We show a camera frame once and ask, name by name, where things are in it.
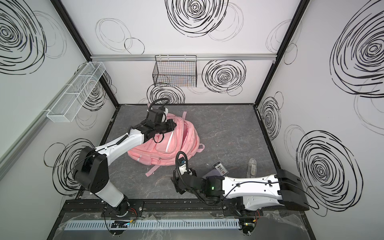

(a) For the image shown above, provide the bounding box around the purple glasses case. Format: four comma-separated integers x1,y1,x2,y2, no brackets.
202,169,222,180

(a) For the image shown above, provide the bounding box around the small black white card box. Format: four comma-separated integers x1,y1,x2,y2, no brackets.
213,161,229,176

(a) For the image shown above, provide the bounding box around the pink student backpack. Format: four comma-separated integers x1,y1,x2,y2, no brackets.
128,112,205,177

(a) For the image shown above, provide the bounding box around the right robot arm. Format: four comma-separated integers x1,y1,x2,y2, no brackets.
171,170,311,211

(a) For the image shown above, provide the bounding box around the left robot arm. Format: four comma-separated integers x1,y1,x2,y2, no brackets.
72,106,177,217

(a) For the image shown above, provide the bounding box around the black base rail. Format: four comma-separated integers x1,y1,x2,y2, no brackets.
59,197,305,219

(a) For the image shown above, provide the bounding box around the white slotted cable duct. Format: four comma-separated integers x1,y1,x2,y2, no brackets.
64,219,241,231

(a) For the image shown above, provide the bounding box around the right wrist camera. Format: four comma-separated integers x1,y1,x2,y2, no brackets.
178,158,187,175

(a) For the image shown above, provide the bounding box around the black wire basket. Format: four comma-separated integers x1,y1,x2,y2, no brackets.
152,60,198,88

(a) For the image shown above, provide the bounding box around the aluminium wall rail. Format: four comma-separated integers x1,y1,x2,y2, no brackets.
91,53,277,62

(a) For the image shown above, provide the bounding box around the clear acrylic wall shelf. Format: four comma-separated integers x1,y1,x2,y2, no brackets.
47,62,106,123

